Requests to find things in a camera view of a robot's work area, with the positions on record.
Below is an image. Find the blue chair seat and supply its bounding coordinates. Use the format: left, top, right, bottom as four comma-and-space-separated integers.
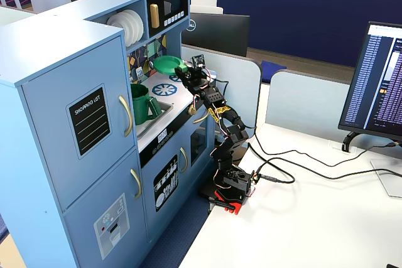
260, 59, 288, 84

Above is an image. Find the green plastic pitcher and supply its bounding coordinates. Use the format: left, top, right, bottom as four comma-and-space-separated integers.
129, 83, 163, 126

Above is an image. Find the blue toy kitchen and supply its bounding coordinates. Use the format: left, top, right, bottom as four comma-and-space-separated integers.
0, 0, 217, 268

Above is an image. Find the black power cable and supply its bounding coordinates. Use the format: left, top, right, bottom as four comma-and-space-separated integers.
253, 151, 402, 185

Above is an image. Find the gold dishwasher door handle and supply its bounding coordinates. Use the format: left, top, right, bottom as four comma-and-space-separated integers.
179, 147, 189, 174

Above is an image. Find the lit computer monitor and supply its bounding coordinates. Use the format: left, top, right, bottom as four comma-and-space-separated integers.
337, 20, 402, 142

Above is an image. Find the short gold freezer handle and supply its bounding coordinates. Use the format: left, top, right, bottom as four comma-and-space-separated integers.
129, 168, 143, 201

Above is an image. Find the grey desk divider panel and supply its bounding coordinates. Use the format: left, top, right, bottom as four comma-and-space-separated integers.
264, 69, 353, 139
181, 44, 263, 141

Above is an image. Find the long gold fridge handle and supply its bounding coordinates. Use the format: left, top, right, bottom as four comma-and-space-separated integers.
118, 94, 134, 138

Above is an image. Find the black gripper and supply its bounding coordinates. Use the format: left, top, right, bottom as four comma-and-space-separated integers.
173, 60, 220, 95

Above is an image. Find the black dell monitor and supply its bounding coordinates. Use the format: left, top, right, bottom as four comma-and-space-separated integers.
182, 11, 251, 58

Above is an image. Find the red arm base clamp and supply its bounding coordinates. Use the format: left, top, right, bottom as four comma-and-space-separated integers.
197, 183, 245, 216

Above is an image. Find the hanging toy ladle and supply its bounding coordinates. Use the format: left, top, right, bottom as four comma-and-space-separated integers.
144, 40, 156, 70

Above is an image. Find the white cable grommet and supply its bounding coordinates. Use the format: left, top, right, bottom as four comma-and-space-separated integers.
327, 140, 356, 155

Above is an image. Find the clear monitor stand base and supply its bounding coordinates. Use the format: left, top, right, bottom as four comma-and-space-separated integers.
369, 158, 402, 200

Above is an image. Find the gold oven door handle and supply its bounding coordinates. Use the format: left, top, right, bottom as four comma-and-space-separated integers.
192, 110, 210, 125

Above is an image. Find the white toy plate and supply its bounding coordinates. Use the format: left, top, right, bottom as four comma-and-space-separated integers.
116, 11, 133, 46
128, 8, 145, 43
106, 13, 127, 35
122, 9, 139, 45

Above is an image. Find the gold microwave door handle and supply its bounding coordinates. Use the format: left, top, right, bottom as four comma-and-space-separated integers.
149, 3, 160, 29

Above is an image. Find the black usb cable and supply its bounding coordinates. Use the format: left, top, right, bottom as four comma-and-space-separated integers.
247, 129, 397, 168

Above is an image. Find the green plastic plate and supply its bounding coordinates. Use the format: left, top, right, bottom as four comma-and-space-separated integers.
153, 55, 190, 76

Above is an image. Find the hanging white toy spatula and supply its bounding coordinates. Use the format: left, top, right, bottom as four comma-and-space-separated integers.
135, 48, 143, 81

